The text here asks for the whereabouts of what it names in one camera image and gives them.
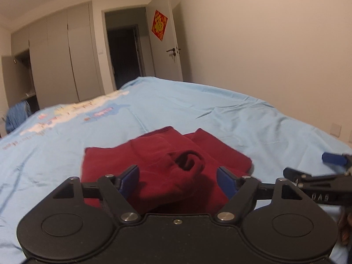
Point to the light blue printed bedsheet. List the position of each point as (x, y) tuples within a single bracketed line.
[(49, 147)]

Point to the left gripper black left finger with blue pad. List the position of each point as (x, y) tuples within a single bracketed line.
[(110, 185)]

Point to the red fu door decoration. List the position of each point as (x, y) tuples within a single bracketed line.
[(159, 25)]

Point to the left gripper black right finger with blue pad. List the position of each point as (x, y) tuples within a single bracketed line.
[(230, 184)]

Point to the white bedroom door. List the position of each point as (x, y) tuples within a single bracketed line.
[(165, 66)]

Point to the dark red garment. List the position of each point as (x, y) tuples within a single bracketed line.
[(177, 172)]

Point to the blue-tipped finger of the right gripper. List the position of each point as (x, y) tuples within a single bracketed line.
[(343, 160)]

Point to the grey wardrobe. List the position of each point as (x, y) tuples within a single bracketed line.
[(54, 60)]

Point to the blue clothes pile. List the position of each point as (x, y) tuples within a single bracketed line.
[(16, 115)]

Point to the white wall socket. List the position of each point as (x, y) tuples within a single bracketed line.
[(335, 130)]

